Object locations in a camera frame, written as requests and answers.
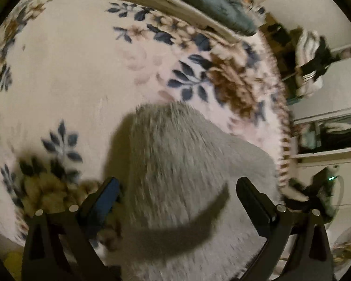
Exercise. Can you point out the folded cream pants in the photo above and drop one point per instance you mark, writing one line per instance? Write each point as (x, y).
(163, 0)

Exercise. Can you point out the grey fleece pants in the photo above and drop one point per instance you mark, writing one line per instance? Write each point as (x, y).
(178, 158)

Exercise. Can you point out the brown checkered bed sheet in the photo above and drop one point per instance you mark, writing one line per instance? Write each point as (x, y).
(284, 155)

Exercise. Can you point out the large cardboard box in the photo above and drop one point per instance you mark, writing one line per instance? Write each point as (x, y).
(277, 36)

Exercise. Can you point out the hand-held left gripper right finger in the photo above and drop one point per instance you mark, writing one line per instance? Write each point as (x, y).
(251, 200)

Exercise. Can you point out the black striped garment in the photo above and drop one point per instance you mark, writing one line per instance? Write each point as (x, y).
(321, 55)

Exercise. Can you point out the folded blue jeans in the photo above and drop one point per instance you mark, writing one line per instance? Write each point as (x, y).
(210, 3)

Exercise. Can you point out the white wardrobe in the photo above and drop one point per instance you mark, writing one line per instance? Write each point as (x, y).
(324, 96)

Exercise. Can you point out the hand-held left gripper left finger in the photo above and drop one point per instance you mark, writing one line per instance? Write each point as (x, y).
(106, 202)

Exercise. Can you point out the floral bed blanket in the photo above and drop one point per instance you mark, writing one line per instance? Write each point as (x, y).
(61, 79)

